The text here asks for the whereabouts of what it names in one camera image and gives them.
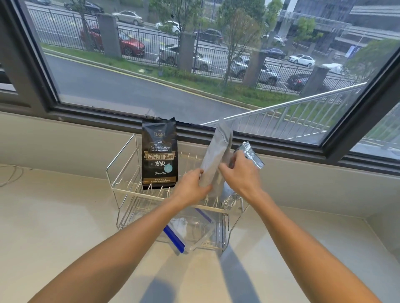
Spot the person's right hand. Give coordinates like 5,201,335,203
218,150,267,204

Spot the person's left hand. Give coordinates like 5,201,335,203
170,169,214,209

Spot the grey matte pouch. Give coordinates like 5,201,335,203
199,118,234,202

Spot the person's right forearm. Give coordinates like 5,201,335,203
247,190,383,303

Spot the person's left forearm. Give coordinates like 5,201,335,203
27,197,185,303

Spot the silver foil pouch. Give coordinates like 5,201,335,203
221,141,265,213

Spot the black coffee bag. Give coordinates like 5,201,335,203
141,117,178,189

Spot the clear container with blue clips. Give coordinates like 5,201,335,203
156,200,232,256

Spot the stainless steel handrail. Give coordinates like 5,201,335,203
201,82,368,142

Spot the black metal fence with pillars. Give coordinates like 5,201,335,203
24,2,367,95

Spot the green street tree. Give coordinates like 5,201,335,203
293,16,324,57
216,0,283,88
148,0,207,38
343,38,400,83

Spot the open grey window sash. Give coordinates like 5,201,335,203
323,50,400,170

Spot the group of cars on street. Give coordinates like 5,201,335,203
28,0,347,93

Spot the grey building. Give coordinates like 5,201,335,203
275,0,400,63

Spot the chrome wire rack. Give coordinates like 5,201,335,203
105,133,251,252

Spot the white cable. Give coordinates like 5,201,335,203
0,164,24,188

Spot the grey window frame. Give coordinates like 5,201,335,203
0,0,400,175

